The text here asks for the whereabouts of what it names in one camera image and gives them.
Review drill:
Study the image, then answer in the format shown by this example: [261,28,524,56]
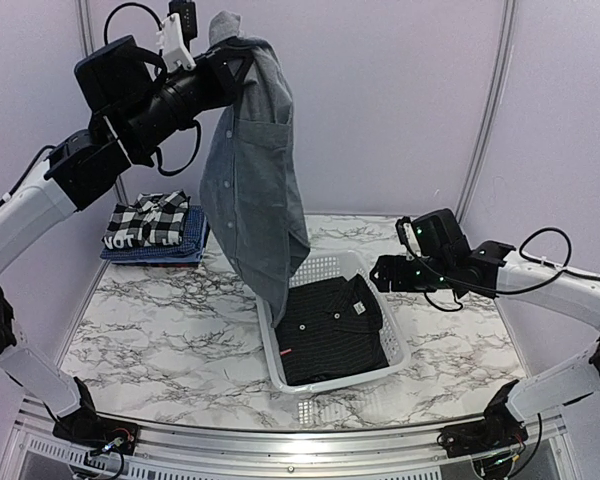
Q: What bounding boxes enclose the right aluminium corner post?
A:
[455,0,519,223]

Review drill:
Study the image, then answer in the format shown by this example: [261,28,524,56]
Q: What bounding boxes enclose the black white plaid shirt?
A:
[102,190,189,250]

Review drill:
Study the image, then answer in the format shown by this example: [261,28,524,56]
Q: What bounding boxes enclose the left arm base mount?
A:
[53,408,139,455]

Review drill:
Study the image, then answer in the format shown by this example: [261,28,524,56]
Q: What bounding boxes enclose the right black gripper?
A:
[370,255,454,293]

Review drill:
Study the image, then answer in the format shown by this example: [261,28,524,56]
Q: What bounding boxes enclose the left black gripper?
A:
[119,44,252,154]

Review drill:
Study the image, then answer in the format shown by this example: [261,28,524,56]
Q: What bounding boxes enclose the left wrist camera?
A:
[157,0,198,73]

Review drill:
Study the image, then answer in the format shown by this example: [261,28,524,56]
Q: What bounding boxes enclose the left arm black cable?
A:
[102,2,204,177]

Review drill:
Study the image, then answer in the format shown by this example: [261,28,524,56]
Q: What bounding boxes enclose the aluminium front frame rail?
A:
[0,397,580,479]

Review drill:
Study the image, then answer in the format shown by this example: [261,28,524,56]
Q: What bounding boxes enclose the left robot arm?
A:
[0,36,253,445]

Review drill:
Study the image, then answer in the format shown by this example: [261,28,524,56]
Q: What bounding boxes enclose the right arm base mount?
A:
[437,416,528,458]

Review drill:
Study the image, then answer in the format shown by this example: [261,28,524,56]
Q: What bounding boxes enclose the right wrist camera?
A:
[395,208,471,263]

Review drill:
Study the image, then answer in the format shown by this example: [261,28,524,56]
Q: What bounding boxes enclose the white plastic laundry basket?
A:
[256,250,411,394]

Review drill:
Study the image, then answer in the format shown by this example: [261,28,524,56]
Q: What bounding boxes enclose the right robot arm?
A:
[370,241,600,448]

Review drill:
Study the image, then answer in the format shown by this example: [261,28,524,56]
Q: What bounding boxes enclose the blue folded shirt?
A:
[100,205,209,267]

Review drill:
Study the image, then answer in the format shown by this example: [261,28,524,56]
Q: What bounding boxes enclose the grey long sleeve shirt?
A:
[199,11,310,327]

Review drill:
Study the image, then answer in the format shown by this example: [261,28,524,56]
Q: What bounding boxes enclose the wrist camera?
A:
[395,208,471,263]
[157,0,198,73]

